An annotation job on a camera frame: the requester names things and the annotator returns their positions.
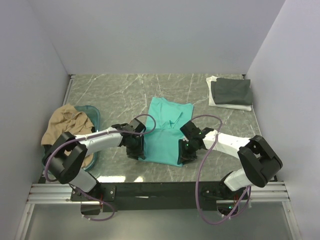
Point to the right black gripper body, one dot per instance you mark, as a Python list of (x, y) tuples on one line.
[(187, 151)]

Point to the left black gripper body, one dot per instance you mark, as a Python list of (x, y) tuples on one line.
[(136, 148)]

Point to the teal t shirt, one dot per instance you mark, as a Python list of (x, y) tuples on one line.
[(162, 144)]

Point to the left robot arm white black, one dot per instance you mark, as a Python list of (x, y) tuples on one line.
[(65, 157)]

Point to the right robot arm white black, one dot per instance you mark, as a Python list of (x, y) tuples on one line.
[(259, 161)]

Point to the teal plastic basket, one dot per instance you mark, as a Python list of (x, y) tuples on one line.
[(93, 112)]

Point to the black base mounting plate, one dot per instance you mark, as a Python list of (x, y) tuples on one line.
[(134, 196)]

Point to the folded dark grey t shirt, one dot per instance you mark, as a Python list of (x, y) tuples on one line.
[(227, 91)]

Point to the tan t shirt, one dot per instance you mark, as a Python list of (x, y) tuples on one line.
[(67, 122)]

